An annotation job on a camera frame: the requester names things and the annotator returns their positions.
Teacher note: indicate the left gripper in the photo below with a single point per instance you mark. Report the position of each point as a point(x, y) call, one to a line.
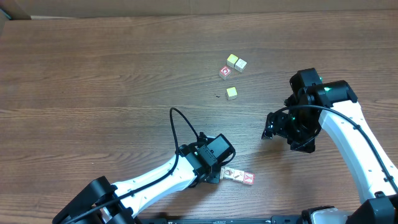
point(213, 178)

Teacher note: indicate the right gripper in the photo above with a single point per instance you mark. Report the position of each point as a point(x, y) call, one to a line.
point(277, 123)

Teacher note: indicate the acorn picture wooden block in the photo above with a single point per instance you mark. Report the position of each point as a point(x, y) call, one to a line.
point(227, 173)

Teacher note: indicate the hammer picture wooden block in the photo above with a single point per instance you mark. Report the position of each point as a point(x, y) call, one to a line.
point(238, 175)

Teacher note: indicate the red letter Y block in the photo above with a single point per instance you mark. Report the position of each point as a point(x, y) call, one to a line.
point(248, 178)

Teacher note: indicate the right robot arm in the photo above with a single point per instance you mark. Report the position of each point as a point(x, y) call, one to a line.
point(333, 107)

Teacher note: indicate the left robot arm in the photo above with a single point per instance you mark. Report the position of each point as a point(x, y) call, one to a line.
point(103, 202)

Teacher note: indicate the yellow letter C block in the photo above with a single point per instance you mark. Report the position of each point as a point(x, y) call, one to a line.
point(231, 93)

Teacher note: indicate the white bone wooden block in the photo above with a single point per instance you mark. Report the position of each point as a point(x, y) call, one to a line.
point(240, 65)

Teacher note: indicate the red letter wooden block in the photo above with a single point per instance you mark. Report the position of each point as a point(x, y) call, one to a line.
point(225, 72)

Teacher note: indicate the yellow top wooden block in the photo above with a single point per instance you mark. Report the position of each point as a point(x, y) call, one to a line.
point(231, 60)

